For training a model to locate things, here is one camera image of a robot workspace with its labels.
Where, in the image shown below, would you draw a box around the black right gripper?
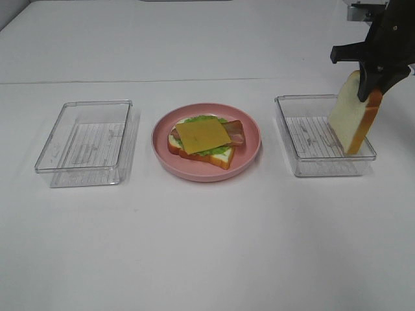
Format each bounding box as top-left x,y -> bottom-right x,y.
330,1 -> 414,102

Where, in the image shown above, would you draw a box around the bread slice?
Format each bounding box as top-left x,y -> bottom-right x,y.
328,71 -> 383,155
167,135 -> 235,170

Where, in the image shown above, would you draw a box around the red bacon strip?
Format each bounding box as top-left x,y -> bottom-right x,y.
222,120 -> 245,146

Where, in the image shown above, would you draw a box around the green lettuce leaf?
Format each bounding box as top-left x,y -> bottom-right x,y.
176,114 -> 235,157

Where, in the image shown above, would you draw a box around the yellow cheese slice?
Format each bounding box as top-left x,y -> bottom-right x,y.
175,116 -> 233,154

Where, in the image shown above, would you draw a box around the brown bacon strip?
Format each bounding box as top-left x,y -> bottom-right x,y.
170,128 -> 181,140

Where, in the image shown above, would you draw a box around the clear right plastic tray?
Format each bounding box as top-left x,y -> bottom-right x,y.
274,95 -> 377,178

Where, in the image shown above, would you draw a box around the clear plastic tray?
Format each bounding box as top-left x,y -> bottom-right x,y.
274,95 -> 377,178
34,100 -> 139,188

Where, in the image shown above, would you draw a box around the pink round plate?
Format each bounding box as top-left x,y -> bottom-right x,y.
152,103 -> 261,182

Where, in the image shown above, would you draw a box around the clear left plastic tray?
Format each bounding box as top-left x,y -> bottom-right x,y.
34,100 -> 139,188

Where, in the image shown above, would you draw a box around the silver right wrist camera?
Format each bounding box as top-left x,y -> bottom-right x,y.
343,0 -> 389,23

